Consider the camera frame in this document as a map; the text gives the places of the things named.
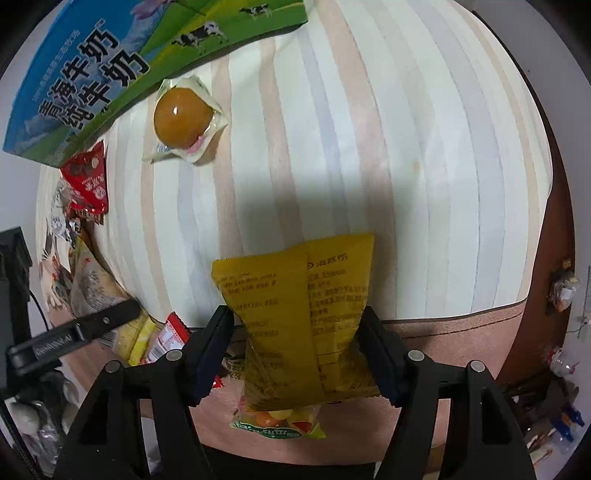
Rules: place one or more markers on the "green candy bag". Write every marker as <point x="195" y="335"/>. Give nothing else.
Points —
<point x="284" y="424"/>

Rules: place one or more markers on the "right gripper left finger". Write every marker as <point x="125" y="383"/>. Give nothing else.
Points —
<point x="203" y="354"/>

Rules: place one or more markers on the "red white packet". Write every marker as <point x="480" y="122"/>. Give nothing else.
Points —
<point x="172" y="336"/>

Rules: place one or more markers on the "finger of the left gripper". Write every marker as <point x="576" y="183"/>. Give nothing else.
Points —
<point x="94" y="326"/>

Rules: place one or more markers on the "large yellow black snack bag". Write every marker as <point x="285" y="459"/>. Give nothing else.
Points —
<point x="127" y="327"/>

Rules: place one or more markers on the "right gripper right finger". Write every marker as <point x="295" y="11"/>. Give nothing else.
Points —
<point x="393" y="365"/>

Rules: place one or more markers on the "striped cat blanket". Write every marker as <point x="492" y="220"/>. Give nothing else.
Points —
<point x="405" y="119"/>

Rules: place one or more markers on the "cardboard milk box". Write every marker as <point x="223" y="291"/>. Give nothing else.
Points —
<point x="100" y="56"/>

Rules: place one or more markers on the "floor clutter bottles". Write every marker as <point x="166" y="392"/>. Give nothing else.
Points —
<point x="543" y="405"/>

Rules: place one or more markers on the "red chocolate ball packet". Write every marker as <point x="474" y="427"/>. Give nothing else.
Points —
<point x="85" y="174"/>

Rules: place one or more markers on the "packaged braised egg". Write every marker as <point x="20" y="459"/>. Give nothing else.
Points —
<point x="185" y="120"/>

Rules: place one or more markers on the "yellow crinkled snack bag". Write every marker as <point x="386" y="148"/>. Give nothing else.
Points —
<point x="301" y="308"/>

